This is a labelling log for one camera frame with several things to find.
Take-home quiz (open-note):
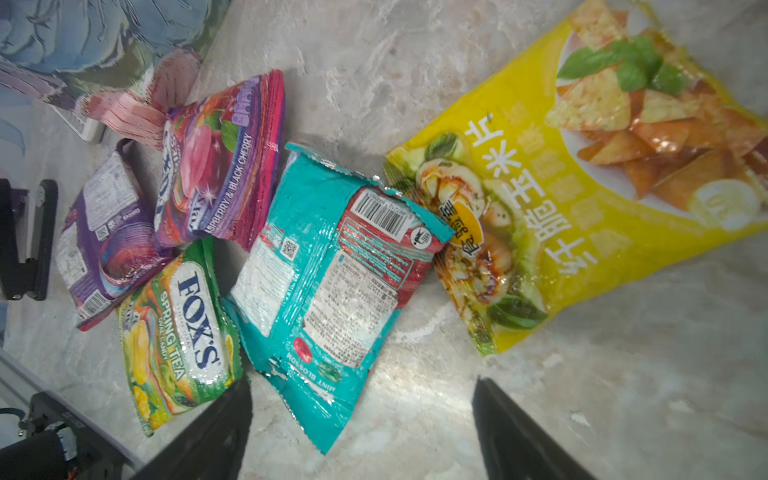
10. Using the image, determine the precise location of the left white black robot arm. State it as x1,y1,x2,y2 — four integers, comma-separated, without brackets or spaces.
1,178,58,301

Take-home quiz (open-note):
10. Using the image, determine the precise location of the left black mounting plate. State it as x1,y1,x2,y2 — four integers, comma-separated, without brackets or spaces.
1,392,130,479

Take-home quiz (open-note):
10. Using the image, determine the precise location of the teal snack packet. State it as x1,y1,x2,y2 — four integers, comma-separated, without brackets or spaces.
224,142,454,453

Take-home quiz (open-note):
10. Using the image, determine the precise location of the purple snack packet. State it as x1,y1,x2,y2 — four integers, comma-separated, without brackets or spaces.
54,138,173,331

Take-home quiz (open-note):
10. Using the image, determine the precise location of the white calculator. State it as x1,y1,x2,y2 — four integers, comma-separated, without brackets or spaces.
52,106,106,144

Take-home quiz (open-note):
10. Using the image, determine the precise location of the floral paper gift bag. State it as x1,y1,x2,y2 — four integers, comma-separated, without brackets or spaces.
1,0,230,149

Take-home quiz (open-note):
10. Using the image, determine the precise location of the green Fox's candy bag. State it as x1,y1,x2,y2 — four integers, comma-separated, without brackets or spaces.
116,238,243,437

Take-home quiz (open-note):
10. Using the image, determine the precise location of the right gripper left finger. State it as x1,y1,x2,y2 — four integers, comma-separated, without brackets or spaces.
133,378,253,479

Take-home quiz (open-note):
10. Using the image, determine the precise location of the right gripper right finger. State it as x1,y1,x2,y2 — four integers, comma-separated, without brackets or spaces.
472,377,594,480

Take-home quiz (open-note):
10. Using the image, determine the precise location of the magenta Fox's candy bag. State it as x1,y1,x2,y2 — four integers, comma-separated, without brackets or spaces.
154,70,285,250

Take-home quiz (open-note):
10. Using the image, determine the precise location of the aluminium frame rail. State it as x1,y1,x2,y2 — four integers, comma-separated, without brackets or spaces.
1,350,145,479

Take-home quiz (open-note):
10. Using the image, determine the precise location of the yellow chips bag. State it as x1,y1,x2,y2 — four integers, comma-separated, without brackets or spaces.
384,1,767,355

